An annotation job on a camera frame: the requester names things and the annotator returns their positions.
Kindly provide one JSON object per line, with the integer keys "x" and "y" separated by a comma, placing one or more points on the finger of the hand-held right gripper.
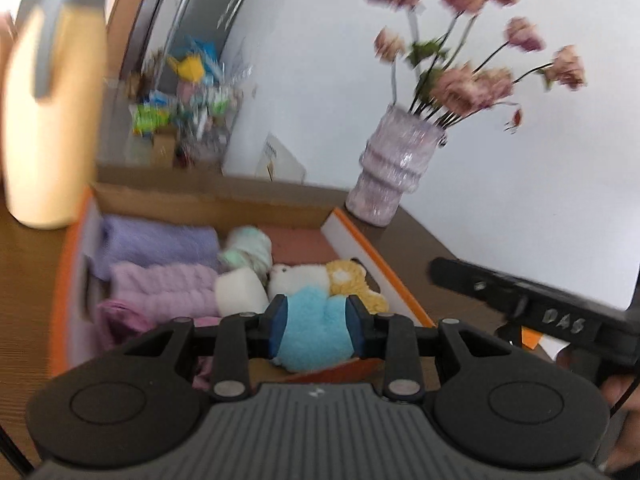
{"x": 470, "y": 280}

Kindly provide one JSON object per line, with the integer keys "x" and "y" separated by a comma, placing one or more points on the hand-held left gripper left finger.
{"x": 278, "y": 324}

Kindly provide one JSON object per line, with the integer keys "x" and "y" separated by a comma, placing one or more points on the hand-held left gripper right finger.
{"x": 356, "y": 329}

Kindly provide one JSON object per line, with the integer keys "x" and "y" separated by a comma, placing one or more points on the light blue plush toy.
{"x": 312, "y": 330}

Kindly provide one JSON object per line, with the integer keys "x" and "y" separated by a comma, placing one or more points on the orange-edged cardboard box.
{"x": 200, "y": 205}

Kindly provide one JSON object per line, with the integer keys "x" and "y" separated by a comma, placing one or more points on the person's right hand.
{"x": 622, "y": 392}

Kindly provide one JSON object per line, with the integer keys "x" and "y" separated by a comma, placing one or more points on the orange and white paper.
{"x": 537, "y": 340}

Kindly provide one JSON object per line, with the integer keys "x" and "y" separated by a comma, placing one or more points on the yellow plush bear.
{"x": 352, "y": 280}

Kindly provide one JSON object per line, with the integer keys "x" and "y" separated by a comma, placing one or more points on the white rolled towel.
{"x": 240, "y": 292}

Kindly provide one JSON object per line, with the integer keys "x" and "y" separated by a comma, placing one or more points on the white plush bear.
{"x": 300, "y": 277}

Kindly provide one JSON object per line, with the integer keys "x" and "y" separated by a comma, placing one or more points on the mint and white plush toy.
{"x": 247, "y": 252}

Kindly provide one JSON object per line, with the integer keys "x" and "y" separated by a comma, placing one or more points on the light pink folded towel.
{"x": 165, "y": 287}

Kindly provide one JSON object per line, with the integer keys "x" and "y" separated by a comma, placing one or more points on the purple textured vase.
{"x": 395, "y": 165}

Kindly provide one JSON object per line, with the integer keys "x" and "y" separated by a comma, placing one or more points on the lavender folded towel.
{"x": 150, "y": 242}

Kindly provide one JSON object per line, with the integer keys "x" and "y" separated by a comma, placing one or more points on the magenta folded towel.
{"x": 125, "y": 322}

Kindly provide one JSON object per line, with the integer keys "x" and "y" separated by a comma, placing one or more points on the white desk calendar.
{"x": 282, "y": 160}

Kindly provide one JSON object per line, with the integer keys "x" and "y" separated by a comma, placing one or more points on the dried pink flowers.
{"x": 465, "y": 85}

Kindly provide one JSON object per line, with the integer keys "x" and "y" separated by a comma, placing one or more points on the open cardboard box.
{"x": 165, "y": 149}

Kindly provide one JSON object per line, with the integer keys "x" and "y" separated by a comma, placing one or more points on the pile of colourful toys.
{"x": 215, "y": 125}

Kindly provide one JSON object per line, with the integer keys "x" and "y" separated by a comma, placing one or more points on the green printed bag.
{"x": 150, "y": 119}

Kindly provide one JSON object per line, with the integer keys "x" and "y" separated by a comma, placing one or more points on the yellow and blue toy pile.
{"x": 192, "y": 60}

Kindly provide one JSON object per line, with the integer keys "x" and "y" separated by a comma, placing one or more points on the yellow thermos jug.
{"x": 55, "y": 125}

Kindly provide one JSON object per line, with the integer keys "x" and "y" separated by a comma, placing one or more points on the grey refrigerator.
{"x": 215, "y": 10}

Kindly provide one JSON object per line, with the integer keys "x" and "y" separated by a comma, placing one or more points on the dark wooden door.
{"x": 135, "y": 20}

